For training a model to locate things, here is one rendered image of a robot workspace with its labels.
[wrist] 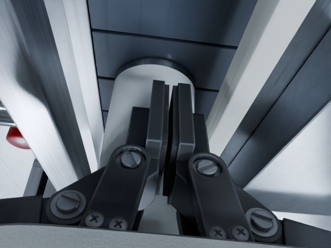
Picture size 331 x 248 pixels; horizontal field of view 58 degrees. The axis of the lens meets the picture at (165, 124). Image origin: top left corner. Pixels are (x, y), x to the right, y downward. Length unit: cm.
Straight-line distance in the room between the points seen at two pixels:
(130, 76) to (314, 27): 13
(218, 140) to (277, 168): 14
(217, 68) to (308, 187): 22
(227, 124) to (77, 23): 10
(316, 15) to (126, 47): 13
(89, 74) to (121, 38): 4
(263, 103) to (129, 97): 17
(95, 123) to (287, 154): 17
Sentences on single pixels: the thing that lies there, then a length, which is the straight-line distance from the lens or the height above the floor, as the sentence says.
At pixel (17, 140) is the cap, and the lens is 35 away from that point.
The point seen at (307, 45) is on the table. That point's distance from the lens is 25.
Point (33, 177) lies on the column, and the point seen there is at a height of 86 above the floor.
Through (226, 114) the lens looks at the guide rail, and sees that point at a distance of 16.
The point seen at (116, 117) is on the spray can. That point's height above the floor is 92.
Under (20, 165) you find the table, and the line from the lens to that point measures 51.
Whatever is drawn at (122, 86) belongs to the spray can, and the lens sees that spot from 17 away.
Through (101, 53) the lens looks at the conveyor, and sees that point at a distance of 18.
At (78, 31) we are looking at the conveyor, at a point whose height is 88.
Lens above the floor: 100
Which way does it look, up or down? 32 degrees down
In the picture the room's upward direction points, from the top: 176 degrees counter-clockwise
